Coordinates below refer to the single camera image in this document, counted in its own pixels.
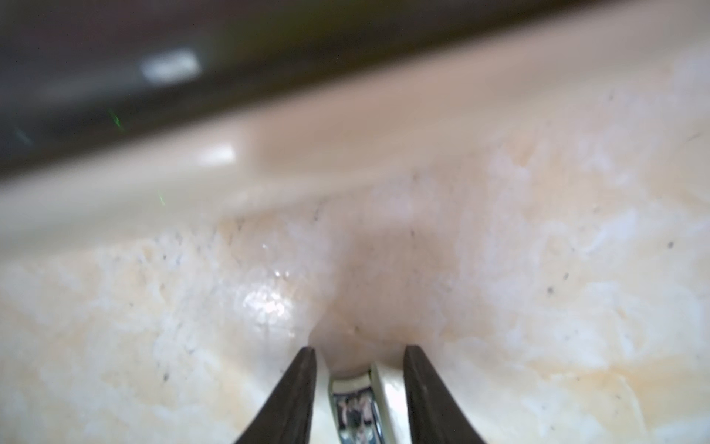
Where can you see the green oval tray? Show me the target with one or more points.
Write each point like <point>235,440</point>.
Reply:
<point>122,118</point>

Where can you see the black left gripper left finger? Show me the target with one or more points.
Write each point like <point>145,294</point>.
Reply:
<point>286,416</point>

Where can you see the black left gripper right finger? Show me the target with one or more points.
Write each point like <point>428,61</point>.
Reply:
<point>434,416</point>

